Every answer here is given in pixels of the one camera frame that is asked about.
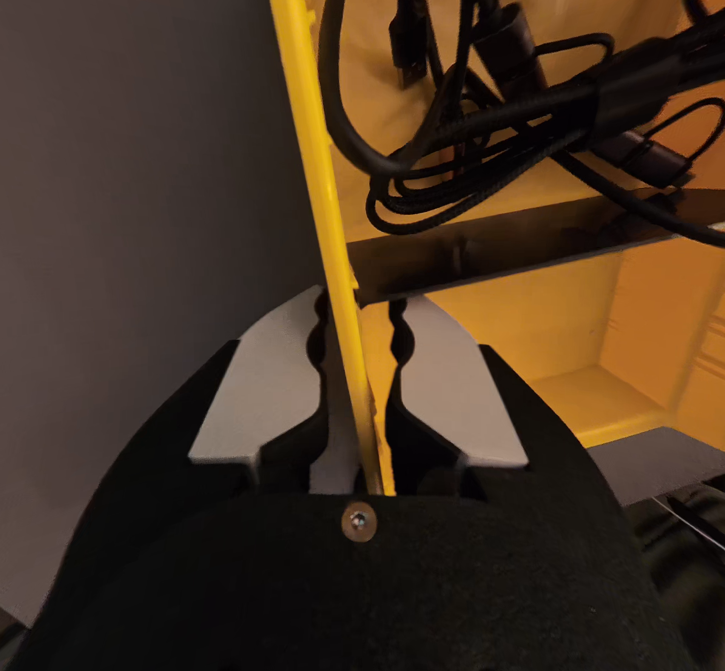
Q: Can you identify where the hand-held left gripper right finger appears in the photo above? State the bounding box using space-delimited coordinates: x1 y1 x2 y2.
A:
385 294 530 470

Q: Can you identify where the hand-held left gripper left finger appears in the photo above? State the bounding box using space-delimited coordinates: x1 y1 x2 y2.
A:
188 286 335 465

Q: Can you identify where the yellow plastic bin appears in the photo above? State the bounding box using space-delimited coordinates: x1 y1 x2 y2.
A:
258 0 725 496

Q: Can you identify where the black bin divider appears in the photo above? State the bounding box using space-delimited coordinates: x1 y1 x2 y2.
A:
346 190 725 306

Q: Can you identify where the person's dark green clothing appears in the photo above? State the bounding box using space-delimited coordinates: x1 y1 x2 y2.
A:
617 475 725 671

